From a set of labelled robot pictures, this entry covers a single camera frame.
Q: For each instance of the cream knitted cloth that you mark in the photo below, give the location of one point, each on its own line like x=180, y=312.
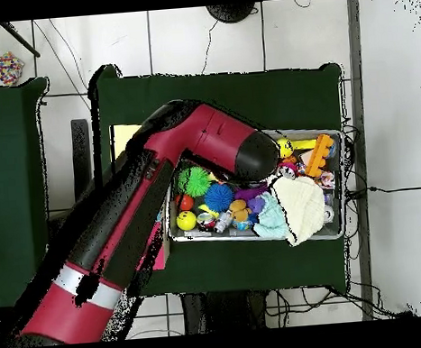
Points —
x=300, y=207

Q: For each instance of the red robot arm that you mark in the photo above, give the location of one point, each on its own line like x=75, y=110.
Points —
x=127, y=220

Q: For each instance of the wooden box with three holes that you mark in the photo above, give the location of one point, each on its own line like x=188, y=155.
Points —
x=124, y=134

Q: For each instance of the clear mesh bin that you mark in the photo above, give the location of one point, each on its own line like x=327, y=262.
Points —
x=331, y=235

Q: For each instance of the green spiky ball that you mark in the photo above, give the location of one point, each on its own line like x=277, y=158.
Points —
x=194, y=180

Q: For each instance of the large blue spiky ball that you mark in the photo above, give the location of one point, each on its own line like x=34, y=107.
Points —
x=218, y=197

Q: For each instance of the small red ball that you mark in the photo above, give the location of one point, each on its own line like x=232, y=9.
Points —
x=186, y=202

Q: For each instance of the yellow smiley ball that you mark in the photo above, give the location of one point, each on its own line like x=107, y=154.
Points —
x=186, y=220

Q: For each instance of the yellow tennis ball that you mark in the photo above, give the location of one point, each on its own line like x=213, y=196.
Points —
x=286, y=148

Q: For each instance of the orange toy brick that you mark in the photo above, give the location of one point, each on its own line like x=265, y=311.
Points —
x=319, y=154

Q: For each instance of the black round base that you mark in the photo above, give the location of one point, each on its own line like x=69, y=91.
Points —
x=230, y=12

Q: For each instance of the grey metal strip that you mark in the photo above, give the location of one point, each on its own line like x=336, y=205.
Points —
x=358, y=79

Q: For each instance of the dark green side table cloth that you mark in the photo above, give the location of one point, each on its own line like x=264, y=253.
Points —
x=8, y=179

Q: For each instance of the colourful patterned packet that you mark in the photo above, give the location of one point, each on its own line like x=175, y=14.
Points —
x=5, y=68

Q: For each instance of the black rod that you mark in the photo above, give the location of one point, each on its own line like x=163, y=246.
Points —
x=20, y=40

